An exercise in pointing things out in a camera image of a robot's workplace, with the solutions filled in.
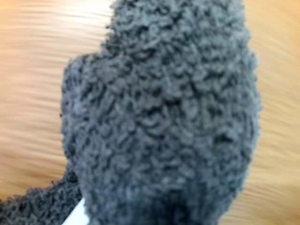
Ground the grey fluffy sock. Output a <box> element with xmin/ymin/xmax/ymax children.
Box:
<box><xmin>0</xmin><ymin>0</ymin><xmax>263</xmax><ymax>225</ymax></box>

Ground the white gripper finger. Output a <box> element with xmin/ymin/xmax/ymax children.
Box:
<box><xmin>62</xmin><ymin>196</ymin><xmax>91</xmax><ymax>225</ymax></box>

